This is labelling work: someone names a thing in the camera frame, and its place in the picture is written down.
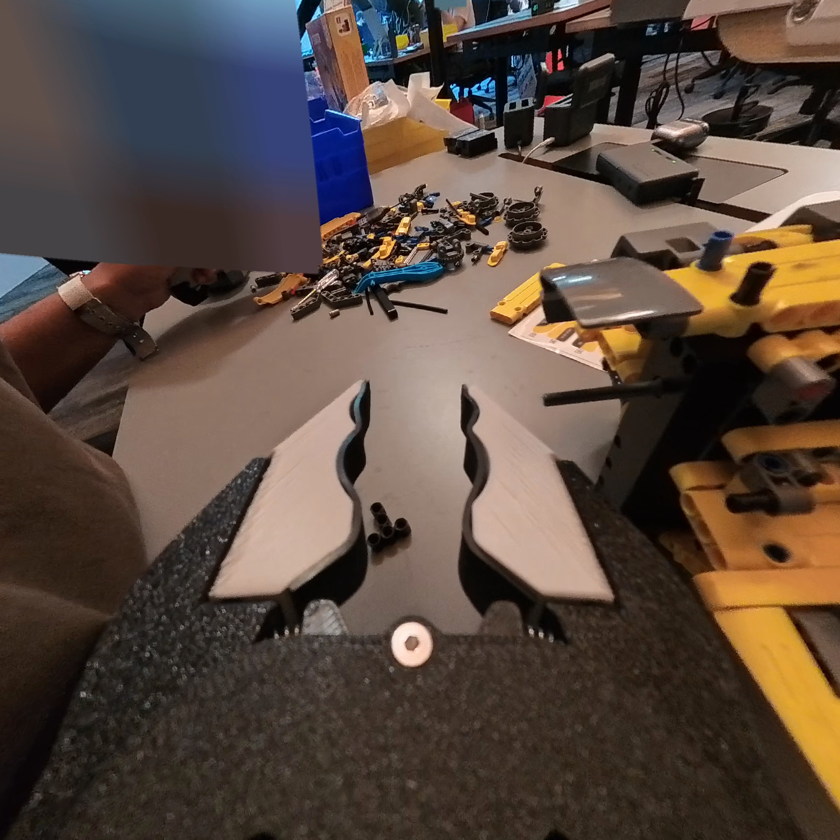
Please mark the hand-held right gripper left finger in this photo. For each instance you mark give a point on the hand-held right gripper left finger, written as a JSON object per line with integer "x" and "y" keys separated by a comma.
{"x": 289, "y": 518}

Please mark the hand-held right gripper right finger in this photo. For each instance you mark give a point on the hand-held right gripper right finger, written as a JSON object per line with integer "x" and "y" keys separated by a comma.
{"x": 538, "y": 525}

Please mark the black brick connector piece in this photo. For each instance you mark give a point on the black brick connector piece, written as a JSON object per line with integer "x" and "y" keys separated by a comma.
{"x": 387, "y": 528}

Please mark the dark grey axle rod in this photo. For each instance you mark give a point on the dark grey axle rod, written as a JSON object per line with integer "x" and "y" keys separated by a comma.
{"x": 604, "y": 394}

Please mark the yellow toy brick vehicle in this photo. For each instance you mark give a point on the yellow toy brick vehicle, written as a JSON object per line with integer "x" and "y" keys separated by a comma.
{"x": 754, "y": 308}

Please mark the person's left forearm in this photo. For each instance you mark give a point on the person's left forearm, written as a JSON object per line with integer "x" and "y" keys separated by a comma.
{"x": 39, "y": 354}

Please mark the person's left hand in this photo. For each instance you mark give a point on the person's left hand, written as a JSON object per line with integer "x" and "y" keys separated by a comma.
{"x": 131, "y": 292}

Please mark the silver wristwatch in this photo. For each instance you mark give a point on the silver wristwatch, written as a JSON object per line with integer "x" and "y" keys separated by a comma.
{"x": 98, "y": 312}

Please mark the yellow sticker sheet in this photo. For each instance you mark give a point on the yellow sticker sheet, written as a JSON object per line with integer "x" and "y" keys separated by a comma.
{"x": 558, "y": 338}

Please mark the blue plastic bin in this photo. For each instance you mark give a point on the blue plastic bin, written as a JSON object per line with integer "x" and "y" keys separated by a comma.
{"x": 338, "y": 157}

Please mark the blue brick separator tool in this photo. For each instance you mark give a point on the blue brick separator tool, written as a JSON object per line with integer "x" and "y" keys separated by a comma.
{"x": 400, "y": 275}

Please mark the pile of small brick parts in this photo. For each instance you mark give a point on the pile of small brick parts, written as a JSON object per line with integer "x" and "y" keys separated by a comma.
{"x": 407, "y": 243}

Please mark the thin black axle rod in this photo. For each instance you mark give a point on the thin black axle rod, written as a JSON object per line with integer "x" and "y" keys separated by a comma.
{"x": 420, "y": 305}

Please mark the flat yellow brick panel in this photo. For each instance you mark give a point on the flat yellow brick panel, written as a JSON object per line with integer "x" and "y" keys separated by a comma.
{"x": 518, "y": 302}

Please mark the large yellow box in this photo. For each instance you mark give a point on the large yellow box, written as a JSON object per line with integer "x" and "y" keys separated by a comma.
{"x": 400, "y": 144}

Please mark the printed cardboard toy box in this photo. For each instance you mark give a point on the printed cardboard toy box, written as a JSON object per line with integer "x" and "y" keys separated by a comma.
{"x": 338, "y": 59}

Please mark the crumpled clear plastic bags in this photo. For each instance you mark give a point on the crumpled clear plastic bags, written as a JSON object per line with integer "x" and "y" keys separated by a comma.
{"x": 394, "y": 102}

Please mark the small black case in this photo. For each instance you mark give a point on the small black case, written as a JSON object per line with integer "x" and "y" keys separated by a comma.
{"x": 469, "y": 141}

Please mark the black plastic holder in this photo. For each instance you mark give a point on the black plastic holder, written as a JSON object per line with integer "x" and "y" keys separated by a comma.
{"x": 518, "y": 121}
{"x": 577, "y": 105}

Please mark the black flat device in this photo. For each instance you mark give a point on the black flat device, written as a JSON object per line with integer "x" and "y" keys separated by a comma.
{"x": 646, "y": 170}

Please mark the small silver device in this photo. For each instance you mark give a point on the small silver device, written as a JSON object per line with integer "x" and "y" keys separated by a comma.
{"x": 679, "y": 133}

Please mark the long brown desk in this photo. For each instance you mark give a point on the long brown desk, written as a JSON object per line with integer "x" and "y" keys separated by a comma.
{"x": 525, "y": 23}

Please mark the white book stand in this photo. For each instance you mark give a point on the white book stand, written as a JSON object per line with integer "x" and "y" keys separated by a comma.
{"x": 754, "y": 39}

